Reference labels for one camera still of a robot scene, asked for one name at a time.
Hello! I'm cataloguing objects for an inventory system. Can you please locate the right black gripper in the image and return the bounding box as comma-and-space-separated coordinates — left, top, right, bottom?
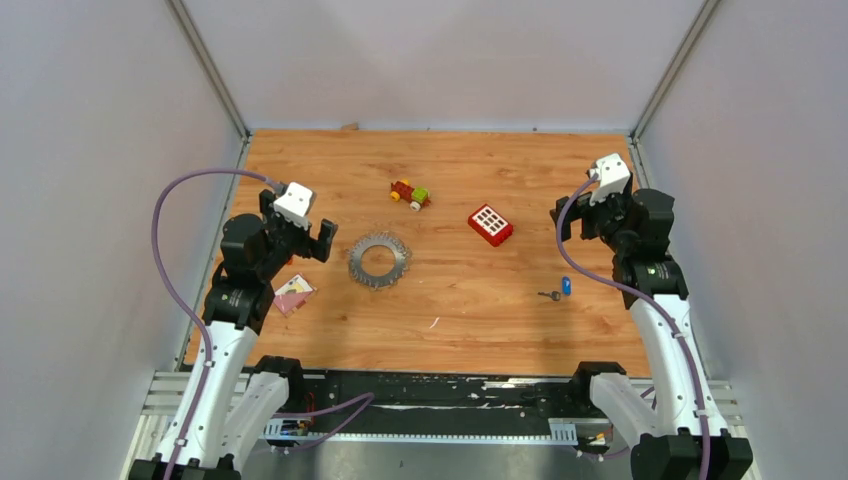
550, 184, 632, 254

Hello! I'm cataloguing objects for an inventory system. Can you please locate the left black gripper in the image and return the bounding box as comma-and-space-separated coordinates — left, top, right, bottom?
256, 191, 337, 281

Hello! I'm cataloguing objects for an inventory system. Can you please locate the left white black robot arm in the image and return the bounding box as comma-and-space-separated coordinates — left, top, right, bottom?
129, 182, 338, 479

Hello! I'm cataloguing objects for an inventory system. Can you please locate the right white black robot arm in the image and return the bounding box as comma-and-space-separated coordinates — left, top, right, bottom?
550, 167, 754, 479

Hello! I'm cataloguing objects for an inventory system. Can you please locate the pink card packet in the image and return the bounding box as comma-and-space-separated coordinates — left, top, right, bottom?
273, 273, 318, 317

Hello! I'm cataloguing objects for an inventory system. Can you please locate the red white window brick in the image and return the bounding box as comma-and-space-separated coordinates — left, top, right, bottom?
467, 204, 514, 247

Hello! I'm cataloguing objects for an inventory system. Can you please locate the toy brick car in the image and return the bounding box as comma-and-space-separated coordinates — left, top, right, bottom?
389, 180, 431, 212

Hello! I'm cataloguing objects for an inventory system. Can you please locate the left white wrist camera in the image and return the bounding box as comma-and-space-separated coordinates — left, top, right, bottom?
272, 182, 315, 231

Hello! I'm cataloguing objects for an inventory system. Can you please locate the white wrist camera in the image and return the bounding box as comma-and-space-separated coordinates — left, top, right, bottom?
272, 182, 315, 231
587, 153, 632, 206

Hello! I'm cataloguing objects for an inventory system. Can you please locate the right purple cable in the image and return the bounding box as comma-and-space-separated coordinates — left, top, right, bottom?
555, 175, 713, 480

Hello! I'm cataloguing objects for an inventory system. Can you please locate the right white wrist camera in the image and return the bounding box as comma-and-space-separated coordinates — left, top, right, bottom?
587, 153, 632, 206

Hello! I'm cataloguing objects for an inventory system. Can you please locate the grey slotted cable duct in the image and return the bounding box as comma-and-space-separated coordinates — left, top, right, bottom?
259, 419, 579, 447

